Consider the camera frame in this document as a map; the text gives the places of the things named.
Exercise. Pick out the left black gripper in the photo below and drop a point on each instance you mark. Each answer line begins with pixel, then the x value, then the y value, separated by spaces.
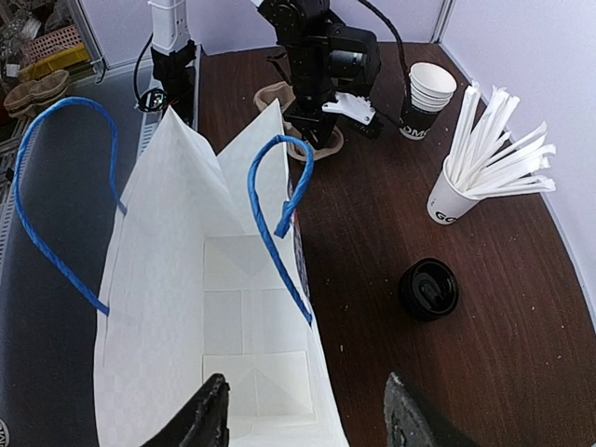
pixel 315 126

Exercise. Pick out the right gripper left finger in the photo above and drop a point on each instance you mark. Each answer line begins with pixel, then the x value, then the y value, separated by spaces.
pixel 202 421

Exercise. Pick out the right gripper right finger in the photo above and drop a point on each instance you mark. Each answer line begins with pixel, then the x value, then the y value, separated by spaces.
pixel 411 420

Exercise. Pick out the cardboard cup carrier tray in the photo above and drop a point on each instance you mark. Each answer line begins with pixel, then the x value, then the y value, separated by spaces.
pixel 282 92

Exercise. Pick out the stack of paper cups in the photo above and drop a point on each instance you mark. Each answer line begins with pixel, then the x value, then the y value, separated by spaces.
pixel 430 89

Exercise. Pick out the stack of black lids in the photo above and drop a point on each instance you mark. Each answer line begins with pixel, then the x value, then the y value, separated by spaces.
pixel 428 290

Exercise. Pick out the checkered paper takeout bag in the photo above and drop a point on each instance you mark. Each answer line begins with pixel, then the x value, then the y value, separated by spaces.
pixel 205 278

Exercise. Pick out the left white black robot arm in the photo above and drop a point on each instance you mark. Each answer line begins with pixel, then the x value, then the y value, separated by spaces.
pixel 332 66

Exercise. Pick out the white cup holding straws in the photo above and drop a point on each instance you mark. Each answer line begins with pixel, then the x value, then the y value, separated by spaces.
pixel 445 203

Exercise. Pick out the bundle of wrapped white straws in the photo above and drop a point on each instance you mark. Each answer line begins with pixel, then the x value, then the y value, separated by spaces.
pixel 484 162

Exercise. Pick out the yellow plastic crate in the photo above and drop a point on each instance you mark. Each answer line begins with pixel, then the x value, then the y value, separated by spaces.
pixel 59 61

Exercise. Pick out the stacked spare cup carriers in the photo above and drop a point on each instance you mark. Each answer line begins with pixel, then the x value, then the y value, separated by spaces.
pixel 31 98

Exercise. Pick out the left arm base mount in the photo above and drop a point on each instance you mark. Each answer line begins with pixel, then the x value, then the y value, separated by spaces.
pixel 177 74

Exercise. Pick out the right aluminium corner post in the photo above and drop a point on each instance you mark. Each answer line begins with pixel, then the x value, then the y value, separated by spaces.
pixel 442 22

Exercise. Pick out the aluminium corner post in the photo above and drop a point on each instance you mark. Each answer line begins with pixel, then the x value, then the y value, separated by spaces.
pixel 442 22
pixel 84 28

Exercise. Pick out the left aluminium corner post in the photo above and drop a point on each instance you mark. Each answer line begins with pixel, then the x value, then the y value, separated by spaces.
pixel 84 28

